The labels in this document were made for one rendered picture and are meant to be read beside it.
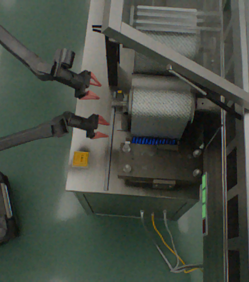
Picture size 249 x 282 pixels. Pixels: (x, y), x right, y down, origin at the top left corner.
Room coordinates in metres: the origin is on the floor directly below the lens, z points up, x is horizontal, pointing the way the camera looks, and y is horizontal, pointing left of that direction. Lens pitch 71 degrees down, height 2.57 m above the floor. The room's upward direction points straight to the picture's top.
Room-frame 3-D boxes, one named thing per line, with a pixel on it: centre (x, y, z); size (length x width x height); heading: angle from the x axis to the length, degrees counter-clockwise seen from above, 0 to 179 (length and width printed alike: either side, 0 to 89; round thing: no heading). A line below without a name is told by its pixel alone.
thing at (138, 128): (0.59, -0.15, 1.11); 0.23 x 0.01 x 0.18; 86
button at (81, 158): (0.52, 0.21, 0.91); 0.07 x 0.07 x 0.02; 86
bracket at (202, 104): (0.64, -0.33, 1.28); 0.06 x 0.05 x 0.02; 86
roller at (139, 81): (0.77, -0.17, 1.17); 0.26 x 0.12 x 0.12; 86
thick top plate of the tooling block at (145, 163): (0.47, -0.18, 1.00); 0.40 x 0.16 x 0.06; 86
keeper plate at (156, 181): (0.37, -0.19, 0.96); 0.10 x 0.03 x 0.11; 86
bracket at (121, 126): (0.70, 0.00, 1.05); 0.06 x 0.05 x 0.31; 86
